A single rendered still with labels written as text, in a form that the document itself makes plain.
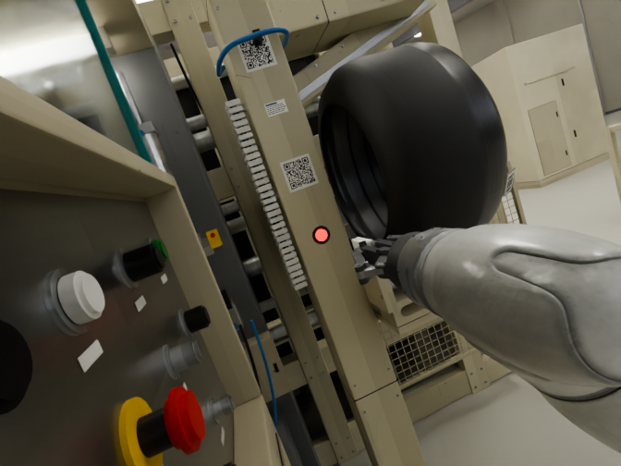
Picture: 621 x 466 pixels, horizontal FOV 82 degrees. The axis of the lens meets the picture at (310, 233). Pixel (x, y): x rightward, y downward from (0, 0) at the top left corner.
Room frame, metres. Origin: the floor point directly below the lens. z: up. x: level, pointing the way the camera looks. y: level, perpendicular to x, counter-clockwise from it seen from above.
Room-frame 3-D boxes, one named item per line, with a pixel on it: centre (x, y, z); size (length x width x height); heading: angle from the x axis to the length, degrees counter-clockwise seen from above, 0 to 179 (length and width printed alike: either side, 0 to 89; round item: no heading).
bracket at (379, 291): (0.97, -0.08, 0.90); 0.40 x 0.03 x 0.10; 11
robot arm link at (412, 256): (0.36, -0.12, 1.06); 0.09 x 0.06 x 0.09; 101
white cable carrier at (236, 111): (0.89, 0.07, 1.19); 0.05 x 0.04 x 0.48; 11
